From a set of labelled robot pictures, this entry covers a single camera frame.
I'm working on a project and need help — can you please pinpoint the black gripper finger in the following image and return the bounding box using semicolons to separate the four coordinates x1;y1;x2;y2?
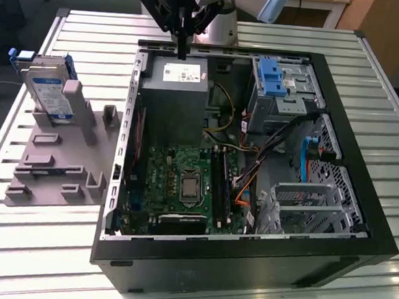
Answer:
133;0;187;60
182;1;220;62

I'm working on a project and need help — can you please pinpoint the hard disk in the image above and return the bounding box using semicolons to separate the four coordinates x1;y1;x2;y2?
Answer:
3;47;80;126

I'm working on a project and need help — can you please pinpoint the red orange power wire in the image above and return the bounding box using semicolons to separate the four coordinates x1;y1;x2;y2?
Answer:
305;145;338;187

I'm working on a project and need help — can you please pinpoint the metal disk bay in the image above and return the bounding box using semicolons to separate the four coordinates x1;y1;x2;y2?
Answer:
262;180;369;242

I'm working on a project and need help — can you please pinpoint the grey power supply unit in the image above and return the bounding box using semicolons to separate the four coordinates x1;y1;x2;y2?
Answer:
136;53;212;149

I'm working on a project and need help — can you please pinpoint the blue drive latch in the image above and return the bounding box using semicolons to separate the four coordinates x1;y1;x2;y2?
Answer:
257;59;290;98

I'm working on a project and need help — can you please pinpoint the metal optical drive cage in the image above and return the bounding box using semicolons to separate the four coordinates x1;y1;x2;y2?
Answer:
245;55;330;138

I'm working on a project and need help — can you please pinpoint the green motherboard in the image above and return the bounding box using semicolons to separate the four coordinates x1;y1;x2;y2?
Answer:
116;140;255;244

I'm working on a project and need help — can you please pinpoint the CPU socket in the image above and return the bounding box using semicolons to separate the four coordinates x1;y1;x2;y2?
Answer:
176;167;208;210

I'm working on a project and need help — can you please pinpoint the black mesh waste bin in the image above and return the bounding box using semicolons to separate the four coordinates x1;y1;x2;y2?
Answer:
0;0;28;67

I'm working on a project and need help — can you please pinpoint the black RAM stick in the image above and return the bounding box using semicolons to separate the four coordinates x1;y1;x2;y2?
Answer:
214;144;237;226

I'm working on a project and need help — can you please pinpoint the silver CPU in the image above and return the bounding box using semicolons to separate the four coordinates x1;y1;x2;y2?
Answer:
181;178;202;198

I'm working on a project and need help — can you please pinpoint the grey parts rack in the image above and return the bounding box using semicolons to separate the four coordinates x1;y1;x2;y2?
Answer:
3;76;126;216

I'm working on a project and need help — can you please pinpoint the wooden cabinet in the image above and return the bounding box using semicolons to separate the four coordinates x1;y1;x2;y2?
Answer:
334;0;399;81

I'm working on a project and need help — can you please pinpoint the black graphics card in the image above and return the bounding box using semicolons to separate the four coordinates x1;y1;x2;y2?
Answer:
155;210;208;238

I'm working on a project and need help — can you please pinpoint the black open PC case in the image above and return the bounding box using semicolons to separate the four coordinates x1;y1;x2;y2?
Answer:
87;36;399;299

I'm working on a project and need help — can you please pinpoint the red yellow wire bundle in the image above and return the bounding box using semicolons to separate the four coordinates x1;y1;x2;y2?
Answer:
237;109;263;155

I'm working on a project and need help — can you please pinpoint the black cable bundle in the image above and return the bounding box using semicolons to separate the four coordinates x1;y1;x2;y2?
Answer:
234;106;322;196

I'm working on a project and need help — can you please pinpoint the blue data wire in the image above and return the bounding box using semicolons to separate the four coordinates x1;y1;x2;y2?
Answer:
298;134;321;184

